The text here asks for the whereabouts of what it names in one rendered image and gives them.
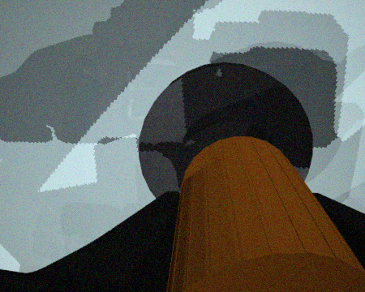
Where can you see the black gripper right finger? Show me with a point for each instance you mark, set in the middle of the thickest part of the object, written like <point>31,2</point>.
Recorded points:
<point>349,222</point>

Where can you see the orange knob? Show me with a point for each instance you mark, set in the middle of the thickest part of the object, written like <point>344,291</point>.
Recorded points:
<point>247,222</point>

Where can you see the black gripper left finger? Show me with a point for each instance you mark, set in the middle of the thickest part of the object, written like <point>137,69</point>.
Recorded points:
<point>134,256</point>

